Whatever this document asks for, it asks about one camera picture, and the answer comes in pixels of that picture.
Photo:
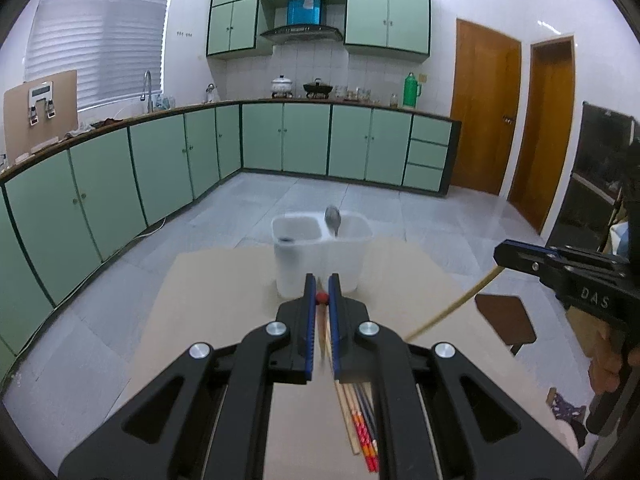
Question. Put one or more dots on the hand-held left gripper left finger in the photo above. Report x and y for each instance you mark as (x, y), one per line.
(312, 330)

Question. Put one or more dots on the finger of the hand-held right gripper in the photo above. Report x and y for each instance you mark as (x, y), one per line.
(585, 256)
(520, 260)

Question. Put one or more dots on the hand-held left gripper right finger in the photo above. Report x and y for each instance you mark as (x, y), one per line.
(334, 340)

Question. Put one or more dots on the red chopstick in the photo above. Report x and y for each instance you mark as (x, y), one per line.
(321, 298)
(361, 432)
(371, 455)

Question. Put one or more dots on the white two-compartment utensil holder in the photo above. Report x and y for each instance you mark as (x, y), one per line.
(300, 265)

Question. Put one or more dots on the dark chopstick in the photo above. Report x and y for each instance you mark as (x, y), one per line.
(366, 402)

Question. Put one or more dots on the light wooden chopstick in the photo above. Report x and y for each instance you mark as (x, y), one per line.
(345, 410)
(450, 307)

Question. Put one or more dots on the person's right hand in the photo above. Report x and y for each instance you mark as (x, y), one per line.
(602, 355)

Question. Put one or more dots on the brown stool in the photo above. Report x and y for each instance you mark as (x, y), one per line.
(505, 317)

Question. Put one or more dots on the black cabinet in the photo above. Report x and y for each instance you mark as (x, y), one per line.
(590, 185)

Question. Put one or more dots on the metal spoon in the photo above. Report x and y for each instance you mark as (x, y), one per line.
(332, 220)

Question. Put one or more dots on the dotted purple slipper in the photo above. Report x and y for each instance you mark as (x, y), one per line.
(567, 410)

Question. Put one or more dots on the wooden door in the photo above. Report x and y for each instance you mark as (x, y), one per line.
(485, 110)
(542, 135)

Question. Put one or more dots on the green thermos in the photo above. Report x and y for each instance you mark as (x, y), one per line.
(411, 91)

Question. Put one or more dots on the green base cabinet run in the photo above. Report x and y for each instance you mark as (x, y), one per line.
(160, 160)

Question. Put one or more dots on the group of glass jars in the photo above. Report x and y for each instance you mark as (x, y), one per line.
(352, 94)

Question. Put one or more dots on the black wok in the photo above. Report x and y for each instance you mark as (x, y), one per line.
(317, 89)

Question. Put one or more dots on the white cooking pot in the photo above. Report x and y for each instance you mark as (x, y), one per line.
(281, 86)

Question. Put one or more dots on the small chrome tap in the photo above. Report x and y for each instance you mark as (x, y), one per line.
(210, 92)

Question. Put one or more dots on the bottles beside sink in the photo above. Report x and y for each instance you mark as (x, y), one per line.
(167, 102)

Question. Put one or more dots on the chrome kitchen faucet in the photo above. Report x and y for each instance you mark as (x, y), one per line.
(147, 90)

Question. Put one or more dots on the cloth on counter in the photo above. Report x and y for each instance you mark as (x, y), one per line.
(107, 122)

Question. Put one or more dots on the range hood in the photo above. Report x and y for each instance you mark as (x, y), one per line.
(302, 34)

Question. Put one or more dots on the blue hood chimney cover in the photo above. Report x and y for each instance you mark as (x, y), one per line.
(305, 11)

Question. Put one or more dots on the white device on board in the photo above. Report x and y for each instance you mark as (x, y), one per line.
(42, 102)

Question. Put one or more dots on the white window blind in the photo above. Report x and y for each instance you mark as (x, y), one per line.
(100, 40)

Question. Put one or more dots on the wooden board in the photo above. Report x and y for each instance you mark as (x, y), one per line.
(20, 120)

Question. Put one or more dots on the green wall cabinets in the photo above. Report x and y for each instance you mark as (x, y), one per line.
(385, 15)

